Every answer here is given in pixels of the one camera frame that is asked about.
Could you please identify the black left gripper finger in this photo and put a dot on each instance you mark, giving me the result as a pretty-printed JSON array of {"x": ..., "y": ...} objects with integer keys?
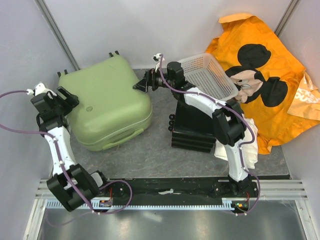
[
  {"x": 63, "y": 91},
  {"x": 72, "y": 100}
]

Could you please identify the slotted cable duct rail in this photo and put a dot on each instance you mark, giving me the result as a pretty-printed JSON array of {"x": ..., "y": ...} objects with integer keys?
[{"x": 226, "y": 205}]

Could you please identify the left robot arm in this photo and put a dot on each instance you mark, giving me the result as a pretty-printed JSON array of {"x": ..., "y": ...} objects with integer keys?
[{"x": 70, "y": 183}]

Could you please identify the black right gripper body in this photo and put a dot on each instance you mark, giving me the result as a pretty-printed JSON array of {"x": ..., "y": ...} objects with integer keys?
[{"x": 157, "y": 80}]

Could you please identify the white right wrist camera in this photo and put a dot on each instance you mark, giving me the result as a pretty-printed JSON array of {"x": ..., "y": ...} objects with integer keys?
[{"x": 157, "y": 58}]

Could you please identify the orange cartoon mouse cloth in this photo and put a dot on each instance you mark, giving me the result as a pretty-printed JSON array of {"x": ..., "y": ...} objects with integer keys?
[{"x": 266, "y": 75}]

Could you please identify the white perforated plastic basket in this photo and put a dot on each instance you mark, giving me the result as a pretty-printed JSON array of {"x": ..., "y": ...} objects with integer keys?
[{"x": 204, "y": 71}]

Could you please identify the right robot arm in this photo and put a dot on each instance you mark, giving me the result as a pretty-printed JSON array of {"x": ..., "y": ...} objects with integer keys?
[{"x": 229, "y": 125}]

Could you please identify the black box with pink ends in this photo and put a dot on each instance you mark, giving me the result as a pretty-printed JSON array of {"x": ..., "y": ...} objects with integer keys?
[{"x": 191, "y": 129}]

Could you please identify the green hard-shell suitcase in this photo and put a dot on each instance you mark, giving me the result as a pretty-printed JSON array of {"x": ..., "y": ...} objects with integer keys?
[{"x": 110, "y": 111}]

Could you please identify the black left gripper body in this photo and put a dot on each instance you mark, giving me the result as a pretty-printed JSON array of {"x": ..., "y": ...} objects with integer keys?
[{"x": 61, "y": 107}]

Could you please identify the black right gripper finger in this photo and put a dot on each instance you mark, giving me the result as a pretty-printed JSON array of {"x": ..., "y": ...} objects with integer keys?
[
  {"x": 142, "y": 86},
  {"x": 148, "y": 75}
]

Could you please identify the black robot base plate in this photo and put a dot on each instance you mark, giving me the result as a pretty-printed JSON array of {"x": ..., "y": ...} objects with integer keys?
[{"x": 178, "y": 191}]

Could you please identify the white crumpled cloth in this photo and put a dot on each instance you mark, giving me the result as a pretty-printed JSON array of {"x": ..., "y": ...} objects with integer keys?
[{"x": 250, "y": 150}]

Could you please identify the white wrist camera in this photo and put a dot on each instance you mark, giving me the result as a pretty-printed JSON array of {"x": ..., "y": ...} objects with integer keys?
[
  {"x": 157, "y": 58},
  {"x": 40, "y": 88}
]

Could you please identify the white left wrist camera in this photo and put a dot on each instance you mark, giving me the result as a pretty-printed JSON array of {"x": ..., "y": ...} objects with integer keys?
[{"x": 40, "y": 88}]

